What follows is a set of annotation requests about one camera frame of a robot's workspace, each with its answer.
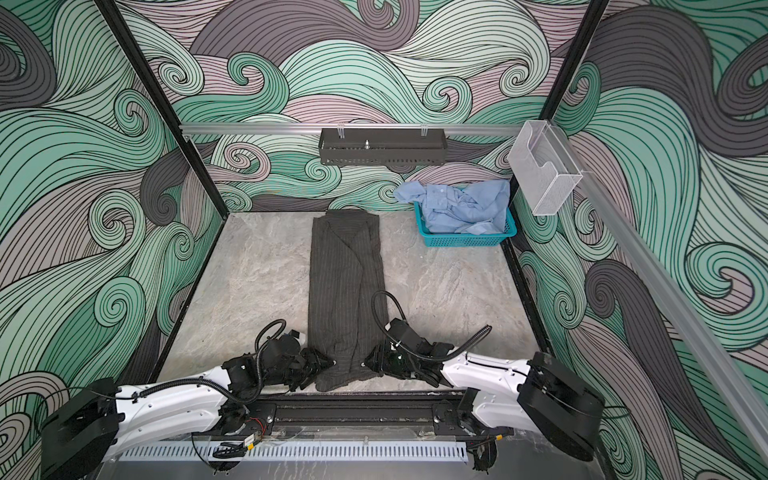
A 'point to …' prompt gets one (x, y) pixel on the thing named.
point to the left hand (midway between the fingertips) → (332, 368)
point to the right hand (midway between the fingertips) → (370, 368)
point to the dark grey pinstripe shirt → (348, 314)
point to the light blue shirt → (480, 208)
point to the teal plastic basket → (464, 239)
